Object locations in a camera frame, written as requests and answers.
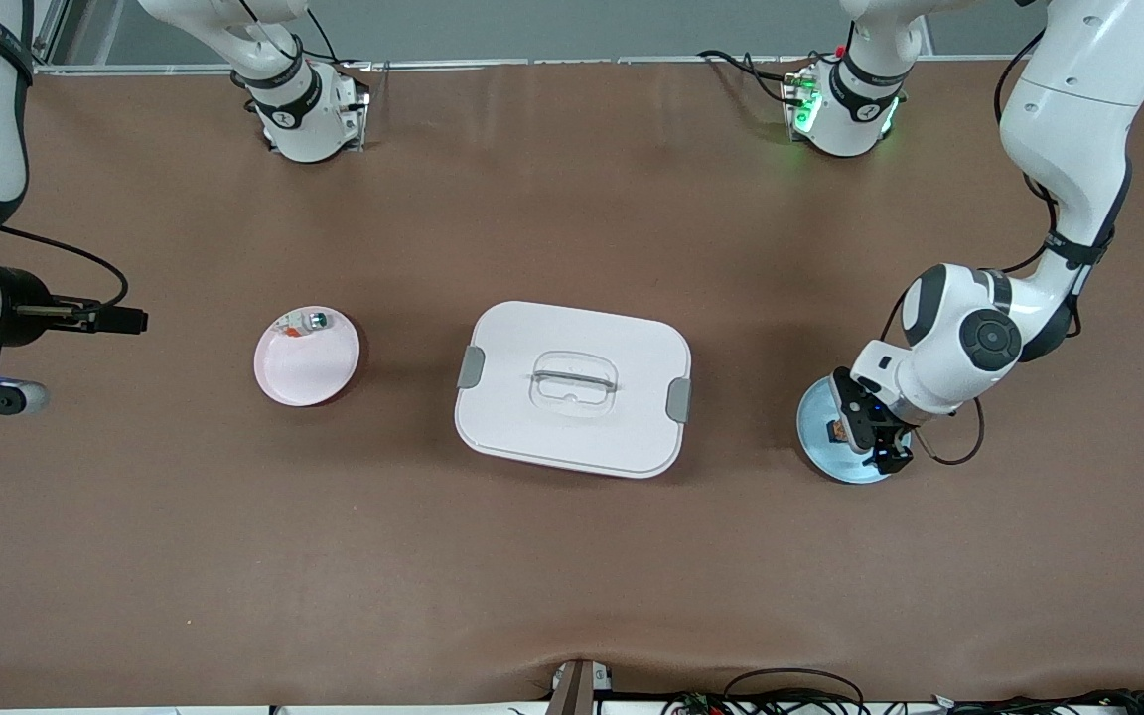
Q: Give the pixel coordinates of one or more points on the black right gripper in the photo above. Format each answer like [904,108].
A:
[24,301]

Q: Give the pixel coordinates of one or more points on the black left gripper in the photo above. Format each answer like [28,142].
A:
[892,443]

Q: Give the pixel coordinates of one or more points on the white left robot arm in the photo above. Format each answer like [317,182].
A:
[1069,129]

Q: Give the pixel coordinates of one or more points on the white lidded storage box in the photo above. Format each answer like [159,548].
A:
[572,437]

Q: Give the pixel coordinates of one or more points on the light blue round plate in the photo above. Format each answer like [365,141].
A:
[820,459]

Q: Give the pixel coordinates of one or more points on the pale pink round plate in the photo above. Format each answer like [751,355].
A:
[304,372]

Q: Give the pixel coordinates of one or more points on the brown leather table mat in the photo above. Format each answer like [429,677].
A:
[234,546]

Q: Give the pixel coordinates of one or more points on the small grey green switch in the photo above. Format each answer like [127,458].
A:
[317,321]

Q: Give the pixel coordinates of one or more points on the aluminium frame strut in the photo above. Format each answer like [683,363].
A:
[54,30]

